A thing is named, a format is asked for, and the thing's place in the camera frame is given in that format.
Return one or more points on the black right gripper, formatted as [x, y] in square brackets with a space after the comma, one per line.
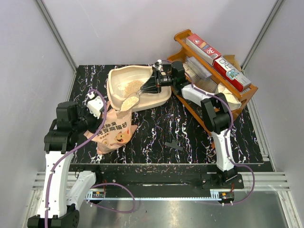
[150, 86]

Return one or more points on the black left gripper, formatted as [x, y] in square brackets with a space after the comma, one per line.
[97, 122]

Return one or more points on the clear plastic scoop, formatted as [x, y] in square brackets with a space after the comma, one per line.
[130, 101]

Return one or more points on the pink cat litter bag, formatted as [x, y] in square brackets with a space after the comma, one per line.
[116, 132]

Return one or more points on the black plastic clip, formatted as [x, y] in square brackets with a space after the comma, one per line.
[174, 145]

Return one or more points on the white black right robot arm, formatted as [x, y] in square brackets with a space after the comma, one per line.
[216, 113]

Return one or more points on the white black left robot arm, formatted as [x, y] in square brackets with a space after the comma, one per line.
[59, 207]

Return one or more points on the tan cat litter pellets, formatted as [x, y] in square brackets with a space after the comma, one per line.
[133, 86]

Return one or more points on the beige plastic litter box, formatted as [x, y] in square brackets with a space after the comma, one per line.
[127, 80]

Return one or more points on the red white toothpaste box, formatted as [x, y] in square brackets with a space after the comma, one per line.
[202, 48]

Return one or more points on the red white long box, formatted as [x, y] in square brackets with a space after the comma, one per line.
[231, 74]

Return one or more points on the clear plastic packet stack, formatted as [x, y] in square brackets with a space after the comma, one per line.
[198, 68]

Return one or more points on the beige cloth bag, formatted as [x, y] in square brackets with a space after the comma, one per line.
[233, 102]

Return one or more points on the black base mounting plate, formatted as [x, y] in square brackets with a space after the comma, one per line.
[158, 175]

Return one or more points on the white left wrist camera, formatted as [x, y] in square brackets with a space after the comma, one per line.
[96, 105]

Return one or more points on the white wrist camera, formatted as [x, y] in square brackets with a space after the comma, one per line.
[96, 105]
[158, 65]

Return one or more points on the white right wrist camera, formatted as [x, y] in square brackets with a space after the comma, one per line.
[158, 65]

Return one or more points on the white cable duct rail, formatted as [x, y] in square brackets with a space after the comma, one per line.
[145, 193]

